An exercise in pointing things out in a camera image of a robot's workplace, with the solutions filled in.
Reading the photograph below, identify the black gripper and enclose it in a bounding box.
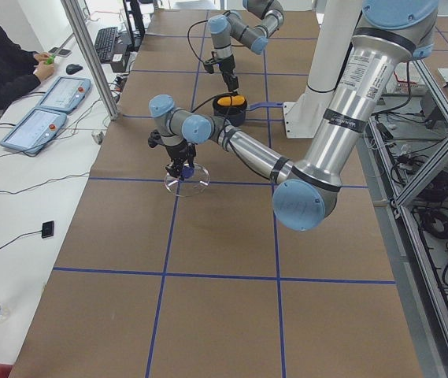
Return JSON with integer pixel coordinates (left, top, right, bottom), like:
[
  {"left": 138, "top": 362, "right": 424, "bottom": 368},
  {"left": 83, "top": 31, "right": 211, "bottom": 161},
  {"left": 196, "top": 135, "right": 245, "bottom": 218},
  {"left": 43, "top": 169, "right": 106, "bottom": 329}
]
[
  {"left": 165, "top": 142, "right": 196, "bottom": 180},
  {"left": 218, "top": 55, "right": 239, "bottom": 93}
]

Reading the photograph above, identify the yellow corn cob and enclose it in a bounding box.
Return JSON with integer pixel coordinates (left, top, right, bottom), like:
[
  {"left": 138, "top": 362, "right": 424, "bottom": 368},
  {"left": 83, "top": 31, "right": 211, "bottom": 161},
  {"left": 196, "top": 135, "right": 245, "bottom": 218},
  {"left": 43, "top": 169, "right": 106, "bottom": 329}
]
[{"left": 217, "top": 94, "right": 246, "bottom": 107}]

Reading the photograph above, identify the glass pot lid blue knob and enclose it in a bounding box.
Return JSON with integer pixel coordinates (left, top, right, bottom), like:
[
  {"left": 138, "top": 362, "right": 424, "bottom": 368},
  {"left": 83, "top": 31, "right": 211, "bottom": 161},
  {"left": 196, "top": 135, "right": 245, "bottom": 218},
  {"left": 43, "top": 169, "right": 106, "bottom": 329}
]
[{"left": 164, "top": 163, "right": 209, "bottom": 197}]

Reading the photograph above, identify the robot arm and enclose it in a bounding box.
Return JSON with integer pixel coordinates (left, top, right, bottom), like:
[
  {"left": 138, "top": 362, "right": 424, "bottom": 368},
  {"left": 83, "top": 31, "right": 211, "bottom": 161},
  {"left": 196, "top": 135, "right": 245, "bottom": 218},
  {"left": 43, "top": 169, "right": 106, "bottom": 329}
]
[
  {"left": 149, "top": 1, "right": 439, "bottom": 231},
  {"left": 203, "top": 0, "right": 284, "bottom": 94}
]

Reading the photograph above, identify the dark blue saucepan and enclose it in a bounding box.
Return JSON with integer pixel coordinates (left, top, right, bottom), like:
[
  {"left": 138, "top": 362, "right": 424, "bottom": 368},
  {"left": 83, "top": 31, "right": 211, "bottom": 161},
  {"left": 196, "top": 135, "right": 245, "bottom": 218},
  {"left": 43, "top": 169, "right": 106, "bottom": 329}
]
[{"left": 212, "top": 94, "right": 283, "bottom": 126}]

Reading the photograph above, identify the brown paper table mat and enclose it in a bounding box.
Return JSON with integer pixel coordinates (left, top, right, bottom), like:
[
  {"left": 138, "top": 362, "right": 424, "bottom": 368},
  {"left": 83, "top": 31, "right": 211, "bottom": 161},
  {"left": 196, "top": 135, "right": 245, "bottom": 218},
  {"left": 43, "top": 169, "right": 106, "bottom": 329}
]
[{"left": 11, "top": 10, "right": 422, "bottom": 377}]

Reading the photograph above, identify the upper teach pendant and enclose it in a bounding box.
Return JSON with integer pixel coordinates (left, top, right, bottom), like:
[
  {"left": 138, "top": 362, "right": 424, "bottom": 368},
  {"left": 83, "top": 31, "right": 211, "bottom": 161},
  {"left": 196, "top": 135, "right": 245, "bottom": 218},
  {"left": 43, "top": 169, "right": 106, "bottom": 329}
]
[{"left": 37, "top": 76, "right": 91, "bottom": 114}]

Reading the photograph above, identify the teach pendant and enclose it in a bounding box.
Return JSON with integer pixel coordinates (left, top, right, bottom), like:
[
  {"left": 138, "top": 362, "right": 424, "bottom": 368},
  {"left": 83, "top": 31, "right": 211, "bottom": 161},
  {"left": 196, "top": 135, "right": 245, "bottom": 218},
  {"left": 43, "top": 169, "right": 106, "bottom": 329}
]
[
  {"left": 0, "top": 108, "right": 67, "bottom": 156},
  {"left": 37, "top": 76, "right": 91, "bottom": 114}
]

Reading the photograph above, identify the black keyboard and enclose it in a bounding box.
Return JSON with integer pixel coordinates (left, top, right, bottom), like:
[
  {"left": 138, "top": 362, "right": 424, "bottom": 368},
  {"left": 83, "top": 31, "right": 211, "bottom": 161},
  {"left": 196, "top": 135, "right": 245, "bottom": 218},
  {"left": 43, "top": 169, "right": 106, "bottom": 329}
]
[{"left": 94, "top": 27, "right": 117, "bottom": 63}]

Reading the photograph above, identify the lower teach pendant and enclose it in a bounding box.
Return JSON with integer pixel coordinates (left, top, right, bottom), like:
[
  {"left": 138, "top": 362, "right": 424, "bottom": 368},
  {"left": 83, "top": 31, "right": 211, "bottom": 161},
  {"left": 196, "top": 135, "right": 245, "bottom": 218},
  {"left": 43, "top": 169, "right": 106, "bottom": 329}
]
[{"left": 0, "top": 108, "right": 67, "bottom": 156}]

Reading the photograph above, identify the black small device on table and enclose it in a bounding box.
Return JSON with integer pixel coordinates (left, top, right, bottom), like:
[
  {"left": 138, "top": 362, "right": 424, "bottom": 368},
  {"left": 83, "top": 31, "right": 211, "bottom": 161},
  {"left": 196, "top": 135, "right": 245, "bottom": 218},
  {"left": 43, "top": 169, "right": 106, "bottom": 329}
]
[{"left": 41, "top": 220, "right": 55, "bottom": 239}]

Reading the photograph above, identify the black computer mouse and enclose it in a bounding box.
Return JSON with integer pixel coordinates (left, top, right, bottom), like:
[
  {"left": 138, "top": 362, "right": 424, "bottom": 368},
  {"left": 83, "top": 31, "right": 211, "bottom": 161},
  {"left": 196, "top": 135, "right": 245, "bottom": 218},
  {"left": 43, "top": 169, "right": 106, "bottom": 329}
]
[{"left": 65, "top": 64, "right": 83, "bottom": 75}]

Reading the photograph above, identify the black smartphone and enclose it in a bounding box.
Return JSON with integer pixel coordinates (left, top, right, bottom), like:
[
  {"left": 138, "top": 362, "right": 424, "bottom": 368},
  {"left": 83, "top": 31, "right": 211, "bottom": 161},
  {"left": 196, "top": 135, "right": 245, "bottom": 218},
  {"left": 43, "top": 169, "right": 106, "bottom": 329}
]
[{"left": 49, "top": 47, "right": 72, "bottom": 57}]

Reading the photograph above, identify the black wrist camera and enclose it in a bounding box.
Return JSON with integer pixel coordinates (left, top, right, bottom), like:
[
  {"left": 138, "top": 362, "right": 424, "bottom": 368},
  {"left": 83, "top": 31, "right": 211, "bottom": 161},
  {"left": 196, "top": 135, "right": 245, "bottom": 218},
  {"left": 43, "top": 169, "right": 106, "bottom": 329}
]
[{"left": 203, "top": 57, "right": 220, "bottom": 74}]

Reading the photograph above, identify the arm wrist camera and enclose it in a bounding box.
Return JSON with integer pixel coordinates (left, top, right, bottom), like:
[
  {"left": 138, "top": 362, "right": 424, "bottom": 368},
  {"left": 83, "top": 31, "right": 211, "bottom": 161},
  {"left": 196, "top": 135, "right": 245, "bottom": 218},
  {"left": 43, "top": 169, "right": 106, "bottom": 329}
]
[{"left": 147, "top": 129, "right": 164, "bottom": 148}]

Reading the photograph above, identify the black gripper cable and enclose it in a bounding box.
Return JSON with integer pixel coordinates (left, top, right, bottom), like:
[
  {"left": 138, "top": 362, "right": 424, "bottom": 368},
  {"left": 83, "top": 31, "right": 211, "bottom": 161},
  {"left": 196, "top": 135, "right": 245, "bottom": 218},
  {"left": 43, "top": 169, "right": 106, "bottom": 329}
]
[{"left": 186, "top": 19, "right": 240, "bottom": 131}]

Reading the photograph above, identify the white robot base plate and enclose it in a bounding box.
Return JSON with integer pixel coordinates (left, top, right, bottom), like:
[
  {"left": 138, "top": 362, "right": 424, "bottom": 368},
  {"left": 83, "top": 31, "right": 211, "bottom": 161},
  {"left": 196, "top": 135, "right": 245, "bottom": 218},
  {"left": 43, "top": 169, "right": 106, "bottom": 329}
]
[{"left": 283, "top": 102, "right": 324, "bottom": 139}]

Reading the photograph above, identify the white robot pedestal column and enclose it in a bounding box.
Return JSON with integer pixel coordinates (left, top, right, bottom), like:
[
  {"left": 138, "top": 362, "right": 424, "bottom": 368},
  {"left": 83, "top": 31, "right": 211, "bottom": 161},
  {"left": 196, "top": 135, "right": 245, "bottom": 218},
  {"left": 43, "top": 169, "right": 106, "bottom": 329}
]
[{"left": 296, "top": 0, "right": 363, "bottom": 116}]

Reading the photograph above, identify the aluminium frame post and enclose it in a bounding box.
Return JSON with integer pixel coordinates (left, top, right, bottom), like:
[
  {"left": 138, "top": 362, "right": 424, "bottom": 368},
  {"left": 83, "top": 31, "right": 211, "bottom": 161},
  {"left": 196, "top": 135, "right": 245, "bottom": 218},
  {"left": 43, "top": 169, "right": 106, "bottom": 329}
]
[{"left": 61, "top": 0, "right": 119, "bottom": 120}]

